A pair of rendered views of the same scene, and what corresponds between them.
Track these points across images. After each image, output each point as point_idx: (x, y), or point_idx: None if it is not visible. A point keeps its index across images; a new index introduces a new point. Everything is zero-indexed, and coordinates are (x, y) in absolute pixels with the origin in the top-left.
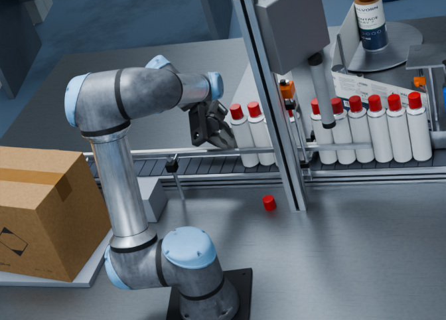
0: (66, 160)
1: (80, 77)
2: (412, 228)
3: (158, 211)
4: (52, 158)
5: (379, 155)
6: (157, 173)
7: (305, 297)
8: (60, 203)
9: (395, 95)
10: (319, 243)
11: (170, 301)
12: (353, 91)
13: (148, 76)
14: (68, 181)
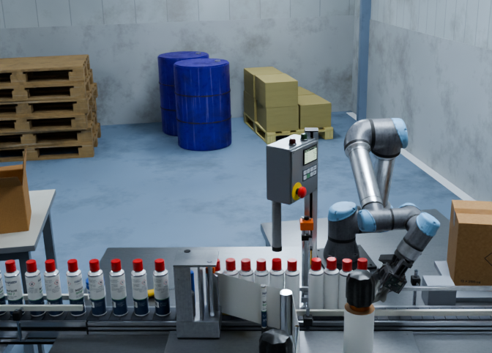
0: (464, 218)
1: (395, 119)
2: None
3: (422, 295)
4: (480, 220)
5: None
6: (444, 307)
7: (286, 264)
8: (452, 220)
9: (228, 260)
10: None
11: (369, 257)
12: (271, 302)
13: (353, 124)
14: (455, 219)
